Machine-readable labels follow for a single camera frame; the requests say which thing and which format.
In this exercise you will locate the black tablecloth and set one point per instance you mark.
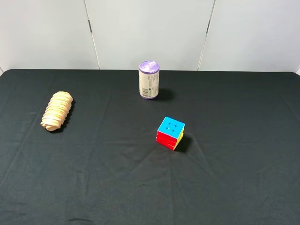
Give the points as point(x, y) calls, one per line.
point(238, 162)

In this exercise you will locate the purple roll with white label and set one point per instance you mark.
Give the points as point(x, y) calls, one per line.
point(149, 79)

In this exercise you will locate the colourful puzzle cube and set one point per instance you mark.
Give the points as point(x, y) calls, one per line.
point(170, 133)

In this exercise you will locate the tan ridged bread loaf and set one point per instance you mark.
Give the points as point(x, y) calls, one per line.
point(56, 111)

